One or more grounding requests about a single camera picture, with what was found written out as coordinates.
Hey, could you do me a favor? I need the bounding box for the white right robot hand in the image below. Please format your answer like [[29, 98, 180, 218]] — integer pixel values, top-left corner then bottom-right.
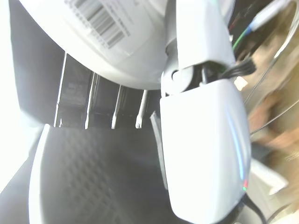
[[9, 0, 252, 224]]

